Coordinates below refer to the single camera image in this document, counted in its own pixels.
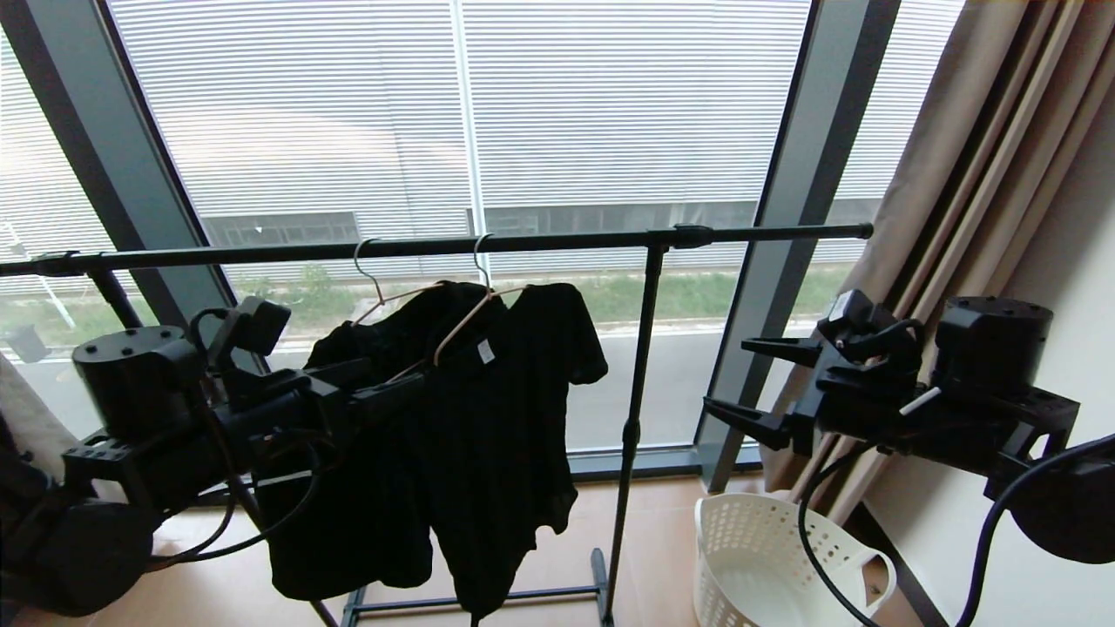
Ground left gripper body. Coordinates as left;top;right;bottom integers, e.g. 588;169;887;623
209;370;360;454

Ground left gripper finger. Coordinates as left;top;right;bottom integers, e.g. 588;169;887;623
307;355;379;389
350;373;429;419

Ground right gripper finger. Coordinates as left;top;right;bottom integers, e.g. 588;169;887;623
702;397;795;452
741;336;825;369

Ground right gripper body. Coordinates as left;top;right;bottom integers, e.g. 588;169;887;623
784;347;929;459

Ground pink clothes hanger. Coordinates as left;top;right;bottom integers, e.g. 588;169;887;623
352;239;454;389
432;233;534;367

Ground black garment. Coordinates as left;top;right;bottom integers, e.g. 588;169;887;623
414;280;609;624

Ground black drawstring shorts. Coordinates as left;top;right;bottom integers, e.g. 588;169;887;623
255;280;497;602

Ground white laundry basket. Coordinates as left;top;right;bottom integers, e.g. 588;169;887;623
693;492;896;627

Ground black clothes rack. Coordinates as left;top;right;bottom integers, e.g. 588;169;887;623
0;223;874;627

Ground brown curtain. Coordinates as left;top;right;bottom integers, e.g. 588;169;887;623
0;353;75;484
762;0;1115;523

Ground black cable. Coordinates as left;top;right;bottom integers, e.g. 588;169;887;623
148;435;325;567
797;434;1115;627

